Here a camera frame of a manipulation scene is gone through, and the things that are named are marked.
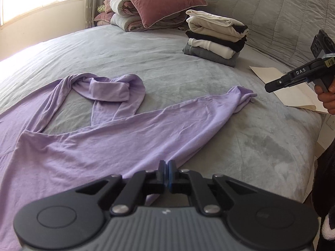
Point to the grey folded garment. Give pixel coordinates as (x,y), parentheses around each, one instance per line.
(209,57)

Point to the cream folded garment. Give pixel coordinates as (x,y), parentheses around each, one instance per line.
(212,48)

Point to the beige folded garment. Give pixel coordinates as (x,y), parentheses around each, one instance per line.
(209,30)

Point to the large pink velvet pillow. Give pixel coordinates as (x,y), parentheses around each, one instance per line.
(162,0)

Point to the black folded garment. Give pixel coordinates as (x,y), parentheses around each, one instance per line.
(219,41)

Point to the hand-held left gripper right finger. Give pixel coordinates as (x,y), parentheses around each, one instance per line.
(171,174)

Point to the lilac pants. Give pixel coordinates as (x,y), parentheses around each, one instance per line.
(104,146)

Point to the white folded garment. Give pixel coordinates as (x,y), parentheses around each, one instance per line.
(209,18)

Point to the grey quilted headboard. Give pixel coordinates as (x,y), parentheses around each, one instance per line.
(274,13)

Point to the person's black fleece garment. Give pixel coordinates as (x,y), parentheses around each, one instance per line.
(325,188)

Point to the green patterned cushion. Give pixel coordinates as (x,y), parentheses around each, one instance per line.
(100,9)

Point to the person's right hand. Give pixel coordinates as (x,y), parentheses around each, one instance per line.
(329,102)

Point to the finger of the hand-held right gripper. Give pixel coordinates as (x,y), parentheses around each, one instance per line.
(274,85)

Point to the beige paper sheet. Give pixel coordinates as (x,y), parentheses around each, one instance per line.
(293,94)

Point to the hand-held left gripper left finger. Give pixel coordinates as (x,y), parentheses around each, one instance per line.
(163,174)

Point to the small pink pillow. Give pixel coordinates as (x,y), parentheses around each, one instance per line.
(107,6)
(103,19)

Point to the folded grey pink quilt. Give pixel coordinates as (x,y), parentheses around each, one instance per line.
(123,18)

